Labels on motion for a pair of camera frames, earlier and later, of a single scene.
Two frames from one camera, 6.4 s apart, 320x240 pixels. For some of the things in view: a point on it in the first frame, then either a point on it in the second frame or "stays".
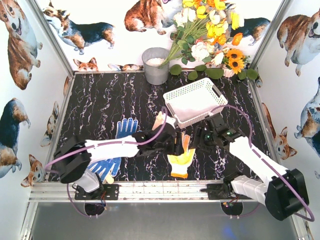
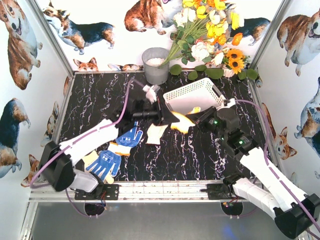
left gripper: [178, 143] to [161, 113]
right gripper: [198, 139] to [200, 118]
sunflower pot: [233, 62] stays
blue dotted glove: [103, 168] stays
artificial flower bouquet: [202, 29] stays
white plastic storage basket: [191, 103] stays
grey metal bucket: [154, 73] stays
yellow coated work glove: [180, 163] to [183, 125]
